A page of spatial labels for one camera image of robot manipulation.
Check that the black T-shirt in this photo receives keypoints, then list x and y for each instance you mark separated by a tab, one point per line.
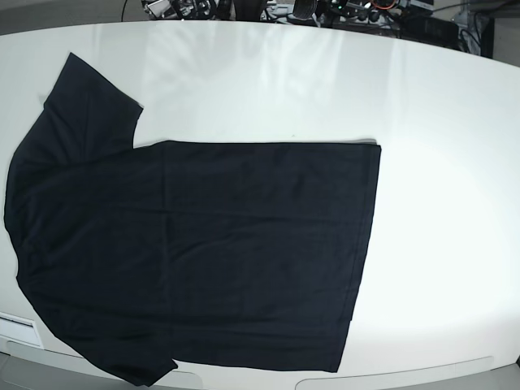
241	255

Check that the white label plate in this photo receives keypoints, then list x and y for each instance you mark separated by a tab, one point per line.
20	330

